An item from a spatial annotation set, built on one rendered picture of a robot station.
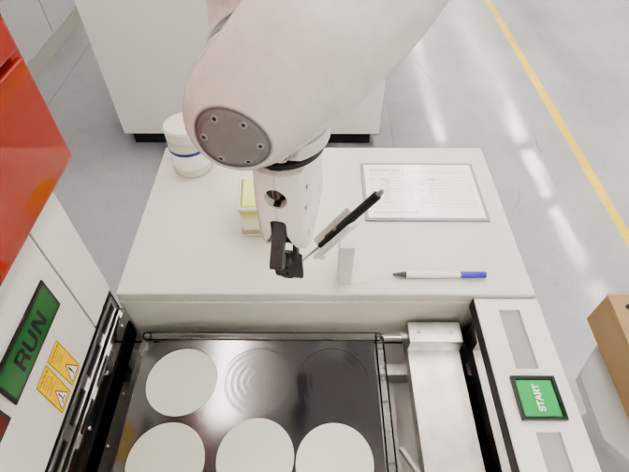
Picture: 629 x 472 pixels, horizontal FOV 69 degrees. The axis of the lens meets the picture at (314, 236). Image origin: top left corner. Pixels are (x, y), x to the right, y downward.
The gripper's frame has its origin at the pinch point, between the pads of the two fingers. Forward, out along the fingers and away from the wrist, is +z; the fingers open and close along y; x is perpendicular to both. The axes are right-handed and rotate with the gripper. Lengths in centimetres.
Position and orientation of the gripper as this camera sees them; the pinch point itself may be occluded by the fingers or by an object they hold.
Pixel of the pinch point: (294, 243)
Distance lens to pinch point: 52.6
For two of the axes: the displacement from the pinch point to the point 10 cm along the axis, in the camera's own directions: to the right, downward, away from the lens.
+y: 1.6, -7.8, 6.1
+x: -9.9, -1.1, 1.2
